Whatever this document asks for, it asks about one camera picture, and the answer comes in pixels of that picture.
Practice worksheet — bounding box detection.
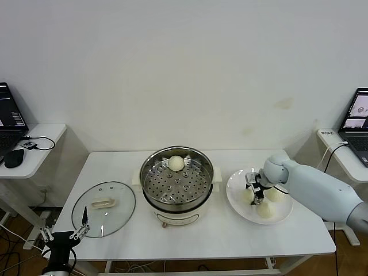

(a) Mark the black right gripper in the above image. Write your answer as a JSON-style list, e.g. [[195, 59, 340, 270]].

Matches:
[[244, 169, 271, 205]]

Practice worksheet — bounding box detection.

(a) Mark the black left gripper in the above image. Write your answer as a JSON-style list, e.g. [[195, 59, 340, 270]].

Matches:
[[39, 206, 91, 265]]

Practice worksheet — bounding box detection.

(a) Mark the white steamed baozi bun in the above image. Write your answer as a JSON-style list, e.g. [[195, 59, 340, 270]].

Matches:
[[266, 188, 285, 203], [168, 155, 185, 172], [255, 201, 275, 219], [242, 189, 255, 205]]

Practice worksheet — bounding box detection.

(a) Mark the glass lid with cream handle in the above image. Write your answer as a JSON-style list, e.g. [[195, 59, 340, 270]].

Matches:
[[71, 181, 136, 239]]

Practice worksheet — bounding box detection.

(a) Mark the perforated steel steamer basket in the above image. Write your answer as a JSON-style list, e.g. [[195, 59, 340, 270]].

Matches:
[[131, 146, 224, 210]]

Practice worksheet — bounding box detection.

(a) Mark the round white plate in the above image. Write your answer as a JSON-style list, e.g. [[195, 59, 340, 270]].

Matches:
[[225, 168, 294, 225]]

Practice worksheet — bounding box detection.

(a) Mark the white side table with mouse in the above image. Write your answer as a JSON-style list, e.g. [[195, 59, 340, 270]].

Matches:
[[0, 123, 68, 251]]

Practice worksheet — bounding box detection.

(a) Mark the cream electric cooker pot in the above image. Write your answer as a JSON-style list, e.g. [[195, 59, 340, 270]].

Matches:
[[142, 183, 221, 229]]

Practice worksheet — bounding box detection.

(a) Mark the black computer mouse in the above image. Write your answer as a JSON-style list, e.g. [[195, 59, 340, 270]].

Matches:
[[5, 148, 26, 169]]

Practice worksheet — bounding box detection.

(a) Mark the white labelled power strip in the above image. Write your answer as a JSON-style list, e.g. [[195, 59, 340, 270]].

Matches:
[[319, 129, 342, 143]]

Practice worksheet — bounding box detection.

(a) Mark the white side table with strip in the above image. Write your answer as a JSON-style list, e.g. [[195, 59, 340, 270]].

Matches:
[[317, 129, 368, 247]]

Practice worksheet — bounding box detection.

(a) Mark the grey laptop with pale screen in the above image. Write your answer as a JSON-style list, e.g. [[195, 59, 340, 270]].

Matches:
[[338, 88, 368, 169]]

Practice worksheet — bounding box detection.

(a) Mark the black laptop with dark screen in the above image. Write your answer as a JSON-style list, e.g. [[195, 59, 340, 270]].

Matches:
[[0, 82, 30, 166]]

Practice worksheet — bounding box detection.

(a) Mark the white laptop cable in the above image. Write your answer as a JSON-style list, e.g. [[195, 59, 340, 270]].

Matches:
[[316, 141, 348, 172]]

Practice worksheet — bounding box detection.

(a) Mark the black cable with adapter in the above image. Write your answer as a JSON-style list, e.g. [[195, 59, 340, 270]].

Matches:
[[324, 143, 350, 276]]

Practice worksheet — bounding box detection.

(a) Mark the thin black usb cable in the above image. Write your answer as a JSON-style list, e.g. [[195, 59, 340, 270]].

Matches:
[[20, 135, 56, 151]]

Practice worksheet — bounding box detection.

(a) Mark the white table frame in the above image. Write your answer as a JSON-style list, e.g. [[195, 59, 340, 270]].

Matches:
[[103, 257, 313, 276]]

